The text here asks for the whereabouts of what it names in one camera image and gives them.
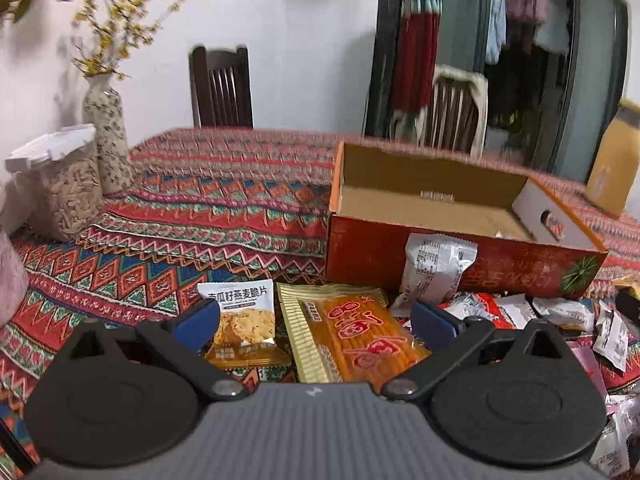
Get dark wooden chair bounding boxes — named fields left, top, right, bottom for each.
left=189, top=46, right=254, bottom=129

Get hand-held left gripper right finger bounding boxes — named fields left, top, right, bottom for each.
left=380, top=300, right=573, bottom=403

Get white hanging garment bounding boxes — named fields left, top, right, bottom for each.
left=532, top=0, right=571, bottom=56

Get yellow thermos jug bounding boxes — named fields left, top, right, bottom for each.
left=585, top=99, right=640, bottom=218

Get light blue hanging garment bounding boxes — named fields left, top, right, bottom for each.
left=484, top=0, right=507, bottom=66

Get floral ceramic vase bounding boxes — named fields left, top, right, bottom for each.
left=82, top=76, right=136, bottom=196

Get brown slatted wooden chair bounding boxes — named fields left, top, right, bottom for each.
left=425, top=67, right=488, bottom=156

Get orange gold-edged snack packet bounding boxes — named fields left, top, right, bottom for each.
left=276, top=282, right=433, bottom=385

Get yellow flower branches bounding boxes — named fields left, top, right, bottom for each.
left=70, top=0, right=188, bottom=81

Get clear seed jar white lid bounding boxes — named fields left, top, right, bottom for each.
left=5, top=124, right=106, bottom=243

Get white orange crisp snack packet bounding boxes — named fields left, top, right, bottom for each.
left=196, top=279, right=292, bottom=368

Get white grey snack packet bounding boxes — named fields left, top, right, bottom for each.
left=397, top=232, right=478, bottom=306

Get red orange cardboard box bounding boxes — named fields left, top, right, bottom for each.
left=324, top=140, right=608, bottom=301

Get red patterned tablecloth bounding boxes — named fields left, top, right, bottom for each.
left=0, top=126, right=640, bottom=466

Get glass sliding door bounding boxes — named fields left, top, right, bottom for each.
left=364, top=0, right=633, bottom=186

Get pile of mixed snack packets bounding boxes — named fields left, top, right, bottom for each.
left=390, top=285, right=640, bottom=478

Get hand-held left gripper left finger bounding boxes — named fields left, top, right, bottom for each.
left=65, top=299, right=251, bottom=403

